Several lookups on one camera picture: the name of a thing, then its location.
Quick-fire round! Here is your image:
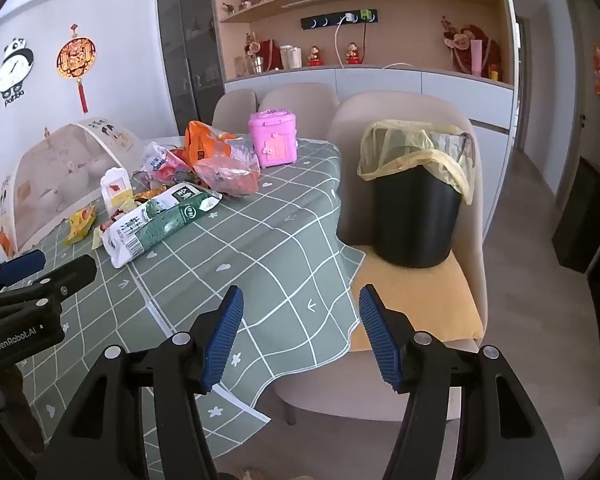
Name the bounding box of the orange snack bag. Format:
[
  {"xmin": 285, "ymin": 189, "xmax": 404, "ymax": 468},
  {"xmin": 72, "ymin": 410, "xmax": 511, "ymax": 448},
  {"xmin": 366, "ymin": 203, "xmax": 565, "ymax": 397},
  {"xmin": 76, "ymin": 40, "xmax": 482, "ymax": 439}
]
[{"xmin": 185, "ymin": 121, "xmax": 255, "ymax": 173}]

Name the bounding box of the beige dining chair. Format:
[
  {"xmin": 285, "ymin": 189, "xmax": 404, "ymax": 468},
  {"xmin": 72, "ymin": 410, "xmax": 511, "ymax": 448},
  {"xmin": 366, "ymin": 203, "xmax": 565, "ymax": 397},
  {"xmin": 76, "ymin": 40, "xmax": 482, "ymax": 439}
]
[
  {"xmin": 212, "ymin": 88, "xmax": 258, "ymax": 128},
  {"xmin": 257, "ymin": 83, "xmax": 338, "ymax": 141},
  {"xmin": 272, "ymin": 91, "xmax": 491, "ymax": 426}
]

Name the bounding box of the black trash bin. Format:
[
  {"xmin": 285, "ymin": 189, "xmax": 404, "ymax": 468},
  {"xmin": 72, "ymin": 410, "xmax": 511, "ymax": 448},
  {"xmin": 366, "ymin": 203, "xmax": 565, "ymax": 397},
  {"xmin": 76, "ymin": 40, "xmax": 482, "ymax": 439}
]
[{"xmin": 372, "ymin": 132, "xmax": 476, "ymax": 268}]

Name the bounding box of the red knot wall ornament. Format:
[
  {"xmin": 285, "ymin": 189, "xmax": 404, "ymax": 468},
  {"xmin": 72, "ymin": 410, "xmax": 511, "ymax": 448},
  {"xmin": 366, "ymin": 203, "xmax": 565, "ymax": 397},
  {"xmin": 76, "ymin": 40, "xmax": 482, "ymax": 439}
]
[{"xmin": 56, "ymin": 23, "xmax": 98, "ymax": 114}]

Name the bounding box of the dark glass cabinet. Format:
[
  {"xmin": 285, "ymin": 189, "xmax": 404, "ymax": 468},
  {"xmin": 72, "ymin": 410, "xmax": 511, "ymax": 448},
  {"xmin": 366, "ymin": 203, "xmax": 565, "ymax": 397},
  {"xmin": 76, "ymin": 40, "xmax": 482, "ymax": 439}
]
[{"xmin": 155, "ymin": 0, "xmax": 226, "ymax": 136}]

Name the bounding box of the pink white snack packet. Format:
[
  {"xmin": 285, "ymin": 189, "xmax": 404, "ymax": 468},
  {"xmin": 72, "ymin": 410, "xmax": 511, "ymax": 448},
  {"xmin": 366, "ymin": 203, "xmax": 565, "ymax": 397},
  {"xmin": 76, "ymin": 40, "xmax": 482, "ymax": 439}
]
[{"xmin": 140, "ymin": 142, "xmax": 196, "ymax": 186}]

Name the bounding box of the green checked tablecloth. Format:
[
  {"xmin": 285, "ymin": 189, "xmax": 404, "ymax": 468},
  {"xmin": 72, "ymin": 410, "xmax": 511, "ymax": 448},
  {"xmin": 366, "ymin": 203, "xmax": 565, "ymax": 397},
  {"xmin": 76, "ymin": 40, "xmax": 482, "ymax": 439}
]
[{"xmin": 0, "ymin": 135, "xmax": 366, "ymax": 480}]

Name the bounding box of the dark red bag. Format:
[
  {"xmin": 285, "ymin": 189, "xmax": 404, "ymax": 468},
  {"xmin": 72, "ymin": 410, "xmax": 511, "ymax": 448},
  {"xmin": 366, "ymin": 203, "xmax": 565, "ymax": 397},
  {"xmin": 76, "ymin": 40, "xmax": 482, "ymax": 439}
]
[{"xmin": 257, "ymin": 40, "xmax": 283, "ymax": 72}]

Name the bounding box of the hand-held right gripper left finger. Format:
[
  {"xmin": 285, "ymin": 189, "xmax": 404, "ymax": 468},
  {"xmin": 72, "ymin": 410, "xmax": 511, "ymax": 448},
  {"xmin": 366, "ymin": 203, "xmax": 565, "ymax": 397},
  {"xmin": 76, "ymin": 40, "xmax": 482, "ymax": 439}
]
[{"xmin": 40, "ymin": 285, "xmax": 245, "ymax": 480}]

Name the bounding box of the black power strip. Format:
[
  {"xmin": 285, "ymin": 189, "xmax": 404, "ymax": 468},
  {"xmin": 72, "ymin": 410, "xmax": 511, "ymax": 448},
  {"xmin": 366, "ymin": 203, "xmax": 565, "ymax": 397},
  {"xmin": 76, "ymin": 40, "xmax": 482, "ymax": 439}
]
[{"xmin": 301, "ymin": 8, "xmax": 381, "ymax": 31}]

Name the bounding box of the white cable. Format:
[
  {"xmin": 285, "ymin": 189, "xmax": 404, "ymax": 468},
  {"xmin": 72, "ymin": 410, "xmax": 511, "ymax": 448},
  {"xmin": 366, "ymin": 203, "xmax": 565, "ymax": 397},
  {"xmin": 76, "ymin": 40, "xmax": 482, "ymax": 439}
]
[{"xmin": 334, "ymin": 12, "xmax": 413, "ymax": 70}]

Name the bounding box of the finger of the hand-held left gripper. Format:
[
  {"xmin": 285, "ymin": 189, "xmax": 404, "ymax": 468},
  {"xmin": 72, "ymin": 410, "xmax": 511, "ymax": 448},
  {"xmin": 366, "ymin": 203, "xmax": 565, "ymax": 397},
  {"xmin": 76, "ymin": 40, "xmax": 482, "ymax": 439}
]
[
  {"xmin": 0, "ymin": 250, "xmax": 47, "ymax": 293},
  {"xmin": 0, "ymin": 254, "xmax": 98, "ymax": 313}
]

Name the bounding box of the large red doll ornament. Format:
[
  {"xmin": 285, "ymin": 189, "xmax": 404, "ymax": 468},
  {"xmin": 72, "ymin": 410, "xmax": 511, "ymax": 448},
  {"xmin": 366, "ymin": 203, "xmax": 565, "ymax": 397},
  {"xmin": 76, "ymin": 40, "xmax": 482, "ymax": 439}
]
[{"xmin": 441, "ymin": 16, "xmax": 502, "ymax": 78}]

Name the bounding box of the pink toy box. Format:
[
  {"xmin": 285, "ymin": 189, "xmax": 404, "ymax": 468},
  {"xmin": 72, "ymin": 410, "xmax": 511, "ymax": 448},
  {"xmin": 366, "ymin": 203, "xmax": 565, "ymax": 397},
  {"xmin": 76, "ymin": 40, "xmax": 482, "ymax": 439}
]
[{"xmin": 248, "ymin": 110, "xmax": 299, "ymax": 168}]

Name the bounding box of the orange brown wrapper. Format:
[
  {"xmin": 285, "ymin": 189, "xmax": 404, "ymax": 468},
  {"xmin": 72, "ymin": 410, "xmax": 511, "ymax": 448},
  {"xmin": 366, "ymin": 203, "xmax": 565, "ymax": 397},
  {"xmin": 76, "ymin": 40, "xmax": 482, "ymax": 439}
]
[{"xmin": 132, "ymin": 185, "xmax": 173, "ymax": 202}]

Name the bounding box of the yellow seat cushion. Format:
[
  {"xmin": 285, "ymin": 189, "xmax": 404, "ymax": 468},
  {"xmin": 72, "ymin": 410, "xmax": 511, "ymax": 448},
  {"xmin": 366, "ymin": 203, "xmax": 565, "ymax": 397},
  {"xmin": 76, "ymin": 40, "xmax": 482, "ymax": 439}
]
[{"xmin": 347, "ymin": 247, "xmax": 485, "ymax": 353}]

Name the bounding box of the black floor appliance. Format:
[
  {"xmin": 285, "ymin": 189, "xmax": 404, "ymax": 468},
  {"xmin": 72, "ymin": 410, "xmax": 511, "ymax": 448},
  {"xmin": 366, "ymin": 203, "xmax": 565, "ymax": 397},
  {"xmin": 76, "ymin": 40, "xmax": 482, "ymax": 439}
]
[{"xmin": 551, "ymin": 130, "xmax": 600, "ymax": 273}]

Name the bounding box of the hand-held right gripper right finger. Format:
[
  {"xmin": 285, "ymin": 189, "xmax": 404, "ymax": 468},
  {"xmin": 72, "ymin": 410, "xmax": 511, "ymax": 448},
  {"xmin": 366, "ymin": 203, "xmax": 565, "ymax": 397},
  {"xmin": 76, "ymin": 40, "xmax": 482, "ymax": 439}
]
[{"xmin": 358, "ymin": 284, "xmax": 566, "ymax": 480}]

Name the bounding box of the green white milk carton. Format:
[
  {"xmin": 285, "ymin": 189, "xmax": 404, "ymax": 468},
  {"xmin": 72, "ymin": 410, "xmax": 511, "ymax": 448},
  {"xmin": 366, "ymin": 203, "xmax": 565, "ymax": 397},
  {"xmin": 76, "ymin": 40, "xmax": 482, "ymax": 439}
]
[{"xmin": 102, "ymin": 183, "xmax": 222, "ymax": 268}]

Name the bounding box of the wall shelf cabinet unit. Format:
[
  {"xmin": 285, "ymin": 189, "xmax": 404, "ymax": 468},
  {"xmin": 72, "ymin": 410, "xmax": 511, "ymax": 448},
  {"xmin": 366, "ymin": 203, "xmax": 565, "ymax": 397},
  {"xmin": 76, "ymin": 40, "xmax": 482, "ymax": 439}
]
[{"xmin": 210, "ymin": 0, "xmax": 518, "ymax": 136}]

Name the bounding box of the panda wall clock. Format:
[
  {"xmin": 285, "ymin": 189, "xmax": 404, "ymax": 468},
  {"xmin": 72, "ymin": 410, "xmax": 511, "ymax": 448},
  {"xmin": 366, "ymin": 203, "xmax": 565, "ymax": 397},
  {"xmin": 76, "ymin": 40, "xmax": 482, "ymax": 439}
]
[{"xmin": 0, "ymin": 37, "xmax": 35, "ymax": 108}]

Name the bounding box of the yellow snack packet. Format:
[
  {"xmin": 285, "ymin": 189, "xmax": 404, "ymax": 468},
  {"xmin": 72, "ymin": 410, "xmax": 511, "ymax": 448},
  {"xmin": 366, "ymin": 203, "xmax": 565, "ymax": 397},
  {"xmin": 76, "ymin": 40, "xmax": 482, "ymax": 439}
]
[{"xmin": 62, "ymin": 205, "xmax": 98, "ymax": 246}]

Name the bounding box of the mesh food cover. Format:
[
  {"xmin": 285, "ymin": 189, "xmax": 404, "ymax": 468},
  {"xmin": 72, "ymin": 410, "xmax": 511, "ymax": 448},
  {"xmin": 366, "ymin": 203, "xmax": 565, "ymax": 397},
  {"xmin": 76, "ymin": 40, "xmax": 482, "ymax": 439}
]
[{"xmin": 0, "ymin": 117, "xmax": 143, "ymax": 253}]

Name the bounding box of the red clear plastic bag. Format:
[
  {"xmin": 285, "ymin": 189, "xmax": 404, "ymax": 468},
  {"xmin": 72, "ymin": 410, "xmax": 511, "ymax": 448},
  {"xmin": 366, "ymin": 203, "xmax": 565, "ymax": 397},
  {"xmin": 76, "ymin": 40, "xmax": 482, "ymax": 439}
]
[{"xmin": 192, "ymin": 152, "xmax": 261, "ymax": 198}]

